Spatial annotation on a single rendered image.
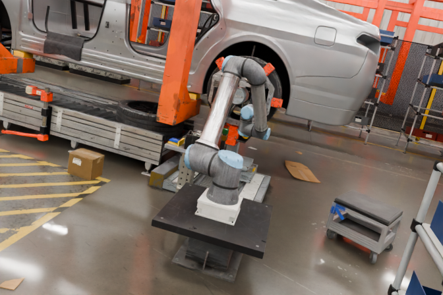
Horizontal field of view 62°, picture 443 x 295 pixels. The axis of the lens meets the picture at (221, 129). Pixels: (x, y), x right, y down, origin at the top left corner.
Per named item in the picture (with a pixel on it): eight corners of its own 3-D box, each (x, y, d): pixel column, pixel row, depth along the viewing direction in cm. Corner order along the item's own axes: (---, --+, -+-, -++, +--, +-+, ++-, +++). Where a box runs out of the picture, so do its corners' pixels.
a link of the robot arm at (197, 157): (204, 174, 207) (247, 54, 217) (178, 165, 213) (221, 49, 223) (214, 178, 220) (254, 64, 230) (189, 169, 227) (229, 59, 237)
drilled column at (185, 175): (189, 201, 290) (199, 151, 280) (184, 206, 281) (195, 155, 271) (177, 197, 292) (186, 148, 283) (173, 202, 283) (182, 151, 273)
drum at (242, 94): (247, 103, 322) (251, 87, 318) (242, 107, 301) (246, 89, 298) (232, 100, 324) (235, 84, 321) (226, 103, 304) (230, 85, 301)
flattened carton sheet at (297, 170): (306, 166, 449) (307, 164, 448) (320, 183, 396) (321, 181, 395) (282, 161, 446) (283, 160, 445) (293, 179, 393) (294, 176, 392)
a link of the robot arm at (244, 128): (248, 138, 262) (252, 122, 260) (234, 134, 267) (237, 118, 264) (254, 137, 271) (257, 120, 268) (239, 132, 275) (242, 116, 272)
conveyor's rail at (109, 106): (192, 139, 400) (195, 120, 395) (190, 141, 395) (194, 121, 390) (3, 89, 450) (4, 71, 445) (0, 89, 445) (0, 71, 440)
